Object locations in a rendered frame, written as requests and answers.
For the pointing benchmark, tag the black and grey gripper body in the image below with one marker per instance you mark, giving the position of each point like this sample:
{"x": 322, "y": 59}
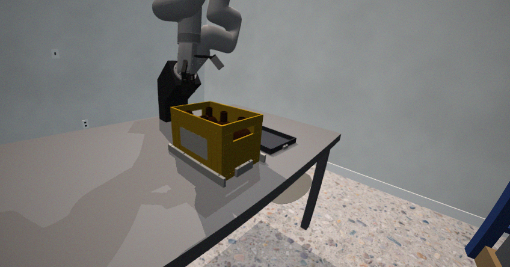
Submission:
{"x": 186, "y": 51}

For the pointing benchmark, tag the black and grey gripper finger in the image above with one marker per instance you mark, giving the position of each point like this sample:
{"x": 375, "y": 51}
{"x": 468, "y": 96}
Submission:
{"x": 192, "y": 83}
{"x": 186, "y": 79}

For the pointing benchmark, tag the yellow translucent crate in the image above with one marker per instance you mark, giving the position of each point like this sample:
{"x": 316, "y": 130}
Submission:
{"x": 212, "y": 144}

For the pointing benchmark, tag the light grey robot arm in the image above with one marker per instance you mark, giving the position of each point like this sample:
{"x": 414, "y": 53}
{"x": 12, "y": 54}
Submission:
{"x": 187, "y": 13}

